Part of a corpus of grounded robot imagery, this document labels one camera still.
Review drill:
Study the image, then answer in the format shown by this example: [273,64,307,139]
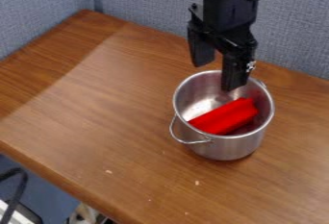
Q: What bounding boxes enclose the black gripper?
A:
[188,0,259,91]

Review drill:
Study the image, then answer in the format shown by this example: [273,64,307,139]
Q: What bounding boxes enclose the stainless steel pot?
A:
[170,70,276,161]

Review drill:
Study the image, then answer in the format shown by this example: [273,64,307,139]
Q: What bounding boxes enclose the red rectangular block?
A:
[189,98,259,136]

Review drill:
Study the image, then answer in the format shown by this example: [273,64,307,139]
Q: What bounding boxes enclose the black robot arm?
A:
[188,0,260,91]

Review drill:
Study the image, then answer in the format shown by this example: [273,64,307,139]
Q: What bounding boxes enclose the white object under table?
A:
[65,203,116,224]

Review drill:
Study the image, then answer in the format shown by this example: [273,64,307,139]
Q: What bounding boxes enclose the black and white floor object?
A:
[0,200,45,224]

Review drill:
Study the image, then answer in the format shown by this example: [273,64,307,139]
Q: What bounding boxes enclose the black cable loop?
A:
[0,167,30,224]

